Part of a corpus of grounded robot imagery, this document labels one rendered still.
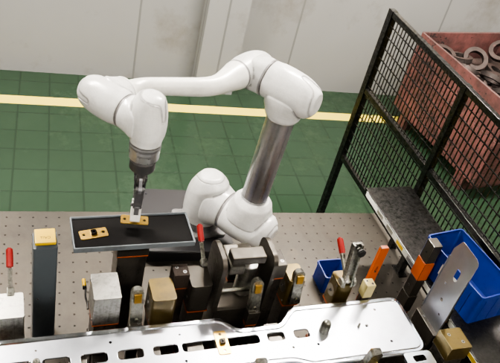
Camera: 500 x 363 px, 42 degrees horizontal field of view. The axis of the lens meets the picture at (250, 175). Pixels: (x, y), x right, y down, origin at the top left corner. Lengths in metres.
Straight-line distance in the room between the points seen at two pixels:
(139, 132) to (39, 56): 3.25
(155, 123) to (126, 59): 3.25
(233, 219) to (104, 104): 0.85
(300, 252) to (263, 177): 0.56
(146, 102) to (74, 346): 0.72
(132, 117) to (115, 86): 0.12
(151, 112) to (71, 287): 0.96
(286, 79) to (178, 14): 2.80
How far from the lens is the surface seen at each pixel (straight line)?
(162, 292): 2.01
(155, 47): 4.98
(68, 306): 2.45
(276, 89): 2.15
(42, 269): 2.09
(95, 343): 1.98
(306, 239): 2.89
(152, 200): 2.78
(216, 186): 2.51
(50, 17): 4.84
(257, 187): 2.39
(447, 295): 2.24
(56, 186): 4.00
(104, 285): 1.97
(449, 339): 2.24
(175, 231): 2.08
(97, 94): 1.86
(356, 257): 2.19
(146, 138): 1.79
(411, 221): 2.66
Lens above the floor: 2.58
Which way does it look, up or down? 37 degrees down
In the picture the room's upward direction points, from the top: 15 degrees clockwise
